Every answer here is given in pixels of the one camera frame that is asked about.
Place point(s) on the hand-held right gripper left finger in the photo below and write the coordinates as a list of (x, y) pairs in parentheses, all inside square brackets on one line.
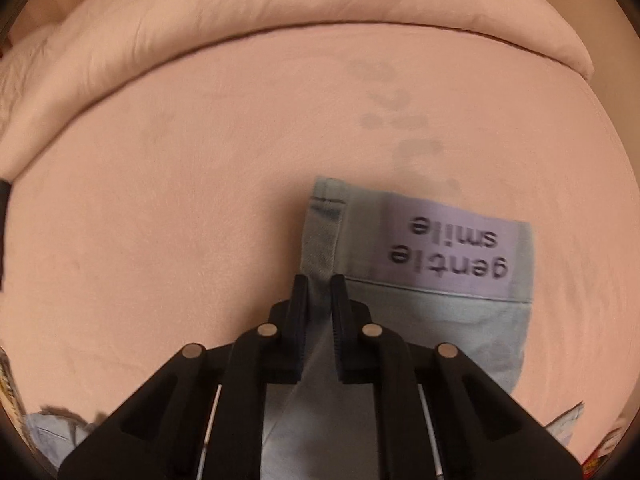
[(302, 312)]

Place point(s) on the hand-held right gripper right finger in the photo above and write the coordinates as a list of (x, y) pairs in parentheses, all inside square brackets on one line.
[(337, 320)]

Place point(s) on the light blue denim pants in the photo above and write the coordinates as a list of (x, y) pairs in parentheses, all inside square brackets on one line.
[(450, 320)]

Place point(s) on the pink bed sheet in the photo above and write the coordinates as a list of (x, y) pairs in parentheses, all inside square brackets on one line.
[(150, 210)]

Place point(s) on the colourful printed cloth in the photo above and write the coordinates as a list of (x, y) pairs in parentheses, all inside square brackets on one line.
[(602, 447)]

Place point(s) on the patterned cloth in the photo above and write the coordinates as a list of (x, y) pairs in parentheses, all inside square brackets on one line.
[(7, 385)]

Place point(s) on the pink folded duvet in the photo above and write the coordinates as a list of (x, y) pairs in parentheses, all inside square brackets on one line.
[(300, 5)]

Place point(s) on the pink crinkled pillow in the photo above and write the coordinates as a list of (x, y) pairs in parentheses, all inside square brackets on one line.
[(20, 75)]

